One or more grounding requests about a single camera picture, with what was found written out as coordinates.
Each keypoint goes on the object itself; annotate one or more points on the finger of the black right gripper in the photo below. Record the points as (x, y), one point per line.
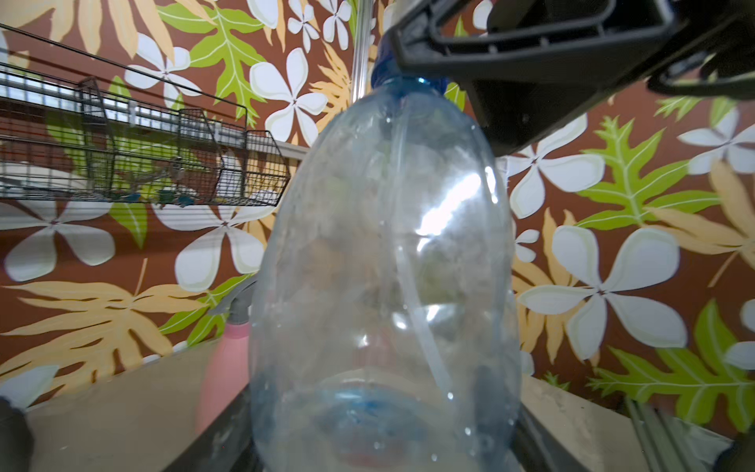
(598, 49)

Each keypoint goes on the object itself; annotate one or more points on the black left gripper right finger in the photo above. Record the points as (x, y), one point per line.
(537, 450)

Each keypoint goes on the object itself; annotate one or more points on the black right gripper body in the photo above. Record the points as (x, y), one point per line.
(710, 53)

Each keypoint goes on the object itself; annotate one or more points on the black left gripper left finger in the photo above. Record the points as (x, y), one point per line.
(226, 445)

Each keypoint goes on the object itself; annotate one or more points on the opaque pink spray bottle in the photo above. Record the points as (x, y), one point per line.
(226, 376)

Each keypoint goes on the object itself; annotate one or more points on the pink grey spray nozzle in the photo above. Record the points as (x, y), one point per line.
(237, 304)

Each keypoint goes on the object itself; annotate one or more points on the clear blue spray bottle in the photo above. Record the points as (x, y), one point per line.
(384, 331)

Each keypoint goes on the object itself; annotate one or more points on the blue white spray nozzle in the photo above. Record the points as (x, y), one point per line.
(386, 68)

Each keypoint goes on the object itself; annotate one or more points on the black plastic tool case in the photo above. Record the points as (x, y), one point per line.
(16, 439)

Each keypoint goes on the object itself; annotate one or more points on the black wire wall basket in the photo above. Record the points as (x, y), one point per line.
(74, 129)

